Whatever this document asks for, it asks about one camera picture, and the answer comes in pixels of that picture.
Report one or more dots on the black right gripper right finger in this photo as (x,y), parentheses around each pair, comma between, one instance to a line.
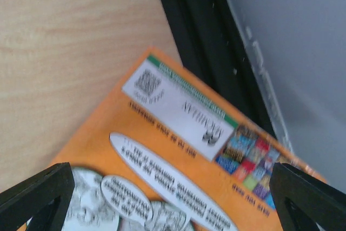
(303,202)

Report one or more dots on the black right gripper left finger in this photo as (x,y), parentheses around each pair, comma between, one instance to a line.
(42,199)

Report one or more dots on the orange comic book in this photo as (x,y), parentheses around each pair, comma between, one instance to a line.
(165,152)

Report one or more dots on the black aluminium frame rail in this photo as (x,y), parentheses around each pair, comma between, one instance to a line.
(215,44)

